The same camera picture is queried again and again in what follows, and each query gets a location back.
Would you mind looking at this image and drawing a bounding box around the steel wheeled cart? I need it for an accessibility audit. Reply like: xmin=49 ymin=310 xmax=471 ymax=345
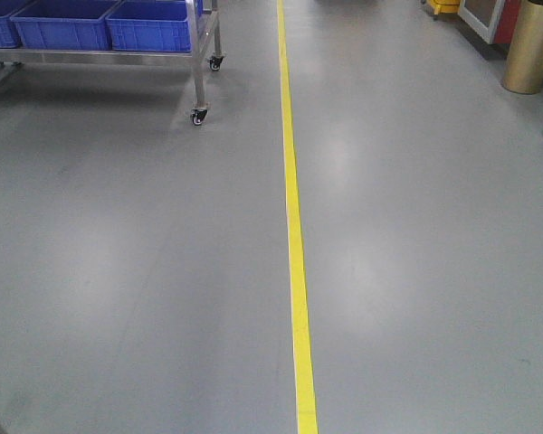
xmin=0 ymin=1 xmax=224 ymax=126

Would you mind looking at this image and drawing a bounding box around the blue crate on cart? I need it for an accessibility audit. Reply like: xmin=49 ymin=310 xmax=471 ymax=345
xmin=0 ymin=0 xmax=29 ymax=48
xmin=11 ymin=1 xmax=120 ymax=51
xmin=105 ymin=1 xmax=192 ymax=52

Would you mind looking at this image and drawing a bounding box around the brown cardboard tube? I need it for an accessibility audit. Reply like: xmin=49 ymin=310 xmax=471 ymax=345
xmin=501 ymin=1 xmax=543 ymax=95

